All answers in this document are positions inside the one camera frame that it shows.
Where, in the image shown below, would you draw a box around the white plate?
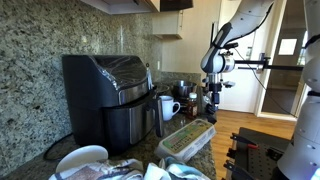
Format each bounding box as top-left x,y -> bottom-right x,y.
55,144 -> 110,173

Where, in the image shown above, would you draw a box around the large steel pot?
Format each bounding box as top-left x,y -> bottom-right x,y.
171,79 -> 198,98

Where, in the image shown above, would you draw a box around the white egg carton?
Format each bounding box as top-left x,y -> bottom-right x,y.
154,118 -> 217,163

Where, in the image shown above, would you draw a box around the white ceramic mug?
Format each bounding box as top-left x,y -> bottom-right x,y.
159,95 -> 182,122

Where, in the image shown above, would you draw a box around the amber honey bottle white cap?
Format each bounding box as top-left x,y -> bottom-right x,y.
186,92 -> 199,120

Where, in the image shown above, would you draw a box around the metal kitchen tongs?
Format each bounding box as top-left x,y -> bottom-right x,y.
145,62 -> 155,90

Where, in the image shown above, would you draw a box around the red handled clamp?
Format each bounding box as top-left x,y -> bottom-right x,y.
229,132 -> 260,150

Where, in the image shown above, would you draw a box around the shiny steel mixing bowl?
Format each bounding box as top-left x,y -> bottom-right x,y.
153,82 -> 172,95

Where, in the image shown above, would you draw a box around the brown patterned dish towel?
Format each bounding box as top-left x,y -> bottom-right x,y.
49,157 -> 145,180

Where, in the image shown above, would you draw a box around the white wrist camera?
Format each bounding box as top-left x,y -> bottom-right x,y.
222,80 -> 236,89

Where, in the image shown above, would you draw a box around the black air fryer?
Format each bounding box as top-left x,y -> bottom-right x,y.
61,54 -> 165,155

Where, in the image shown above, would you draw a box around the dark range hood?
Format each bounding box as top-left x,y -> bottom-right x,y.
159,0 -> 194,13

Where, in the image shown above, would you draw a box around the cream wall cabinet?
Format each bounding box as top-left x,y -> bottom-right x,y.
152,10 -> 185,40

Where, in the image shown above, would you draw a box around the wooden upper cabinet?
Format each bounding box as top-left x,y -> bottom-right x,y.
79,0 -> 161,15

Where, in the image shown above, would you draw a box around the thin black hanging cable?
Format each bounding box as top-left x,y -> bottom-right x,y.
233,48 -> 298,118

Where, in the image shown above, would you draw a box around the black camera boom pole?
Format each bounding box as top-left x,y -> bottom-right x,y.
234,53 -> 305,73

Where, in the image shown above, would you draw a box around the bright background window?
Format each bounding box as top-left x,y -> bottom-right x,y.
297,39 -> 307,66
278,38 -> 298,57

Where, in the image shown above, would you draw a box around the white refrigerator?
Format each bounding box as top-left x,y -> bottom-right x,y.
208,21 -> 268,114

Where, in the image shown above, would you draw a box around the white teal dish towel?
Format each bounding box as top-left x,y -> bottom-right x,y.
143,155 -> 212,180

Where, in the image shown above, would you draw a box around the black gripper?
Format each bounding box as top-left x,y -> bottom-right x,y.
205,82 -> 223,111

